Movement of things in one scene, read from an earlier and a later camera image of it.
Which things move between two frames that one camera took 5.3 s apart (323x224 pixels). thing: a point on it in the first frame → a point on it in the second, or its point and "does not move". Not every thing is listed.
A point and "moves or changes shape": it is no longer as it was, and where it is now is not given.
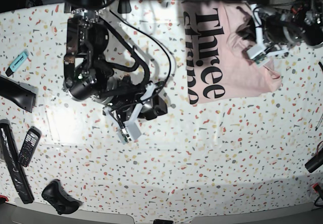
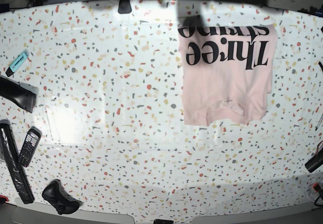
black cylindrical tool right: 315,162 does not move
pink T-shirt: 218,67 moves or changes shape
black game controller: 55,193 does not move
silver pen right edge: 317,127 does not move
